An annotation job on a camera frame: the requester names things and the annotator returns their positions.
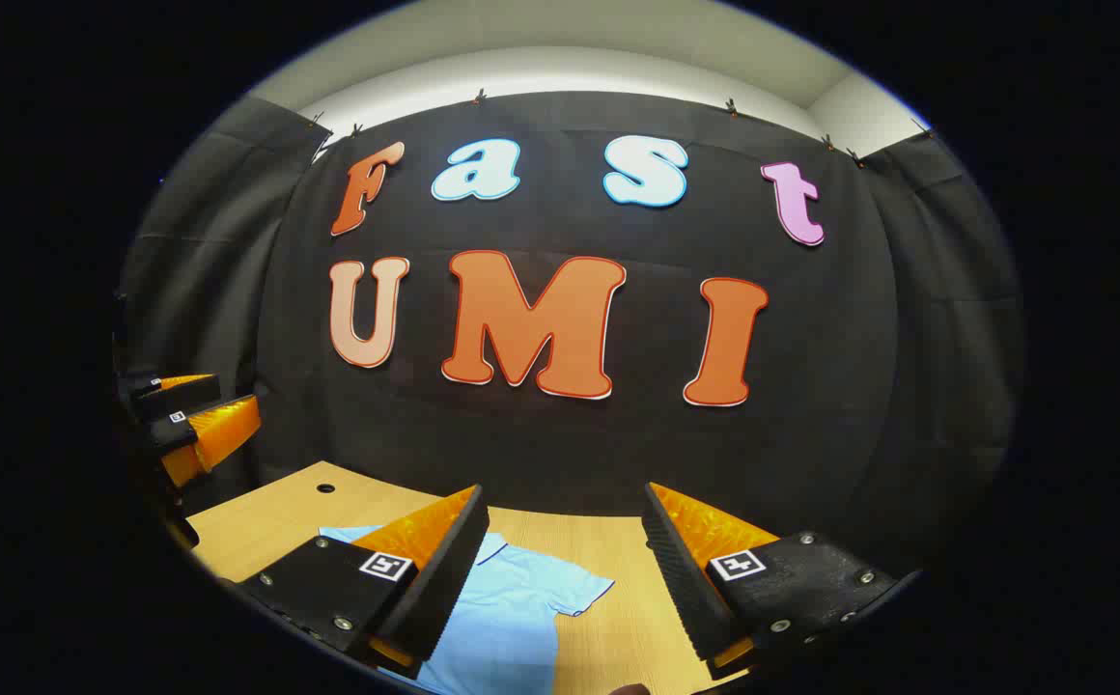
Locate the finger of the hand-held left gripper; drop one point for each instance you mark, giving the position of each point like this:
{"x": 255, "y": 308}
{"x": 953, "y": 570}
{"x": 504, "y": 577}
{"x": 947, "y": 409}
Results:
{"x": 217, "y": 430}
{"x": 179, "y": 394}

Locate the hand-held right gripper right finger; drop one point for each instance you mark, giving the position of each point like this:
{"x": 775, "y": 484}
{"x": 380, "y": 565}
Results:
{"x": 678, "y": 569}

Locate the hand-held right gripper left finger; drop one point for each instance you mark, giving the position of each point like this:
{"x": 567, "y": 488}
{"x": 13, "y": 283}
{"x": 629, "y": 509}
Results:
{"x": 449, "y": 569}

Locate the light blue T-shirt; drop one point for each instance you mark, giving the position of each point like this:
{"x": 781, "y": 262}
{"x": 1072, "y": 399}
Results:
{"x": 512, "y": 618}

